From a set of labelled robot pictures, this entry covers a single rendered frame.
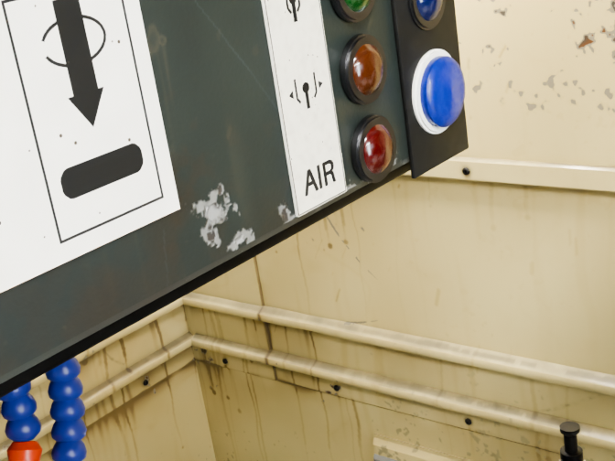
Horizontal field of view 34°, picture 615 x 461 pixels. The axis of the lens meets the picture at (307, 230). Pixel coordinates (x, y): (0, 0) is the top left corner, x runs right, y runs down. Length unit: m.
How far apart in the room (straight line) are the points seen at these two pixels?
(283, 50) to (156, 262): 0.09
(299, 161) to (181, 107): 0.06
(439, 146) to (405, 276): 1.00
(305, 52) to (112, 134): 0.09
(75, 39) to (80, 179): 0.04
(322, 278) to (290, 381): 0.23
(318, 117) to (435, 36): 0.08
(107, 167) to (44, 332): 0.05
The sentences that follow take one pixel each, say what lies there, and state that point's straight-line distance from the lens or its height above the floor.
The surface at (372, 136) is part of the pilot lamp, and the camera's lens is 0.40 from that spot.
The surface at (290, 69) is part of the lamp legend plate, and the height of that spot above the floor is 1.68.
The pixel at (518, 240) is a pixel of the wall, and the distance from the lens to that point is 1.32.
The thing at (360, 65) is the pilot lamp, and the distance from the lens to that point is 0.39.
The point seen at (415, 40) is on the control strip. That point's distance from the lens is 0.43.
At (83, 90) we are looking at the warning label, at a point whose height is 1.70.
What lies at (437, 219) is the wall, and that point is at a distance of 1.37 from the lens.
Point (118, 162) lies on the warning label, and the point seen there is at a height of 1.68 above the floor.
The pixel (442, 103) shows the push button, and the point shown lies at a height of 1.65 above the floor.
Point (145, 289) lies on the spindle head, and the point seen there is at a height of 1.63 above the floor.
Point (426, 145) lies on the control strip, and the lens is 0.43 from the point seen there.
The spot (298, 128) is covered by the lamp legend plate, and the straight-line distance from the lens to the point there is 0.37.
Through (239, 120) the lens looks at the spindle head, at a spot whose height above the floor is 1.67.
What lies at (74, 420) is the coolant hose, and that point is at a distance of 0.52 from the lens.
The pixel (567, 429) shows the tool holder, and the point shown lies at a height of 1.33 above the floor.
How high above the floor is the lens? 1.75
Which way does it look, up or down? 19 degrees down
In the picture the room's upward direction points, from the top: 9 degrees counter-clockwise
